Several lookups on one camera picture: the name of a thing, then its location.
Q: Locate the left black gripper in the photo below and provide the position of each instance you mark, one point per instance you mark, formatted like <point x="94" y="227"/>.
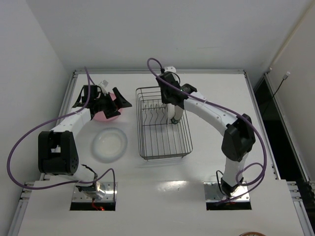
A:
<point x="108" y="105"/>

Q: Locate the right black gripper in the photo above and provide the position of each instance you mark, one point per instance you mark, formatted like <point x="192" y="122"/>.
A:
<point x="169" y="99"/>

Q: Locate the white plate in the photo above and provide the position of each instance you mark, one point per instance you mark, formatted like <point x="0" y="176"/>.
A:
<point x="170" y="112"/>
<point x="109" y="145"/>

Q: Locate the blue rimmed patterned plate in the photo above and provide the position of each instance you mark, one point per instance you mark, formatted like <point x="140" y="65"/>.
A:
<point x="178" y="113"/>

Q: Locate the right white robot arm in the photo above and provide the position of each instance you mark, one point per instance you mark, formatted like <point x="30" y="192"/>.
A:
<point x="238" y="137"/>

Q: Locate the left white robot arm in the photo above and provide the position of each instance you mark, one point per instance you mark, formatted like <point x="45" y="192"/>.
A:
<point x="57" y="151"/>

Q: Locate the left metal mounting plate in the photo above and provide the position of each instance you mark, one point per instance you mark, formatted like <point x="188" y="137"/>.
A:
<point x="101" y="192"/>

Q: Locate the metal mounting plate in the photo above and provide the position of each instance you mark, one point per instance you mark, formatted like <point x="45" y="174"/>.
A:
<point x="213" y="194"/>
<point x="101" y="192"/>

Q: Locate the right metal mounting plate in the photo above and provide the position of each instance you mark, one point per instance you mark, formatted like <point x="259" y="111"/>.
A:
<point x="213" y="194"/>

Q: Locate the brown round object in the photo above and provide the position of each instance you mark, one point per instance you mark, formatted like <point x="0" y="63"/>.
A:
<point x="252" y="233"/>

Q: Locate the wire dish rack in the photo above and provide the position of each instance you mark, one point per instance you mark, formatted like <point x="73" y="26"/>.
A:
<point x="158" y="138"/>

